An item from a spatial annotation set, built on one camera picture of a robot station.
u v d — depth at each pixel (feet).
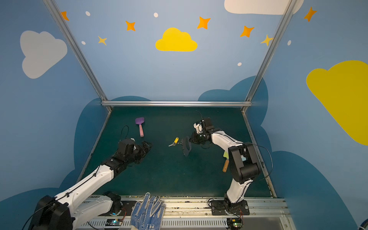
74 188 1.50
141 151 2.42
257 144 1.61
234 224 2.35
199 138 2.75
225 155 3.13
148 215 2.30
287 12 2.35
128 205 2.50
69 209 1.34
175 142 3.32
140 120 3.65
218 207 2.45
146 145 2.50
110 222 2.35
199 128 2.76
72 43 2.65
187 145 3.04
